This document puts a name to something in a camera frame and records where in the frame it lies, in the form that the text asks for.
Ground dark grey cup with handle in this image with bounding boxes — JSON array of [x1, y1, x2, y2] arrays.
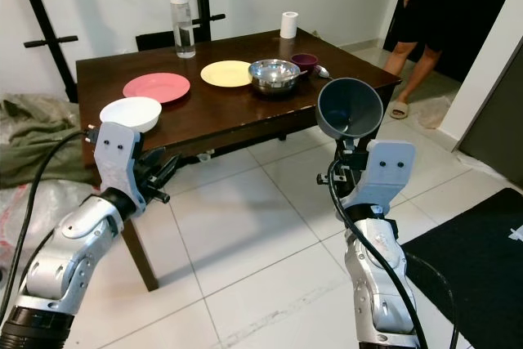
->
[[317, 78, 385, 144]]

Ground white bowl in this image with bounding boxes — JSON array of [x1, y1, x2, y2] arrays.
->
[[100, 96, 163, 133]]

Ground beige slipper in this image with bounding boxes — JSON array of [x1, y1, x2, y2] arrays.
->
[[388, 101, 411, 119]]

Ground dark wooden table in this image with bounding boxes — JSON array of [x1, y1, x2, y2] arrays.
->
[[76, 29, 401, 293]]

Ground pink plate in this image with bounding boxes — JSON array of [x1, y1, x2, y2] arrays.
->
[[123, 72, 191, 105]]

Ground metal spoon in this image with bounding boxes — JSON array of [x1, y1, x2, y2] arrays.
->
[[311, 65, 336, 80]]

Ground translucent plastic bag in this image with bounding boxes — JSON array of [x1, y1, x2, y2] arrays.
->
[[417, 96, 454, 129]]

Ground small maroon bowl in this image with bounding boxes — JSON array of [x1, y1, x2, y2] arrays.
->
[[290, 52, 320, 72]]

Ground stainless steel bowl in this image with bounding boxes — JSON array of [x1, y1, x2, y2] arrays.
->
[[248, 59, 302, 96]]

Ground yellow plate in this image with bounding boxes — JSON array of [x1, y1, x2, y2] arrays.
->
[[200, 60, 254, 88]]

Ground clear plastic bag red print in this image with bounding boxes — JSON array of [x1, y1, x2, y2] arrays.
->
[[0, 181, 99, 268]]

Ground olive green cloth bag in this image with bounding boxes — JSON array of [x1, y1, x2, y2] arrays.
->
[[0, 94, 87, 186]]

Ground black chair back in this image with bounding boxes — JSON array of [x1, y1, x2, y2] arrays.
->
[[136, 32, 179, 51]]

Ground clear plastic water bottle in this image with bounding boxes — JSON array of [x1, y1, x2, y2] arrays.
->
[[169, 0, 197, 60]]

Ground white paper roll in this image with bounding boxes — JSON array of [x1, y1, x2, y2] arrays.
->
[[279, 11, 299, 40]]

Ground dark grey door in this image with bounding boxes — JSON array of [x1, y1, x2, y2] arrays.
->
[[458, 61, 523, 188]]

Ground black floor mat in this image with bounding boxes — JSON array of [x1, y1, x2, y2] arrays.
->
[[400, 188, 523, 349]]

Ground standing person black shorts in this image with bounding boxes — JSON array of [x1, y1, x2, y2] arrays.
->
[[380, 0, 523, 119]]

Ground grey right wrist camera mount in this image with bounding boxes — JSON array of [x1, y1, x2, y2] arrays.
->
[[351, 140, 416, 208]]

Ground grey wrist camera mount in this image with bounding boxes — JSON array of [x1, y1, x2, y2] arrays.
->
[[351, 140, 416, 208], [94, 122, 146, 195]]

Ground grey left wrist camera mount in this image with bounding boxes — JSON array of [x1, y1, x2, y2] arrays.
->
[[94, 122, 146, 195]]

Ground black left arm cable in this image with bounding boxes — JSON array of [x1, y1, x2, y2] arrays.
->
[[0, 130, 99, 317]]

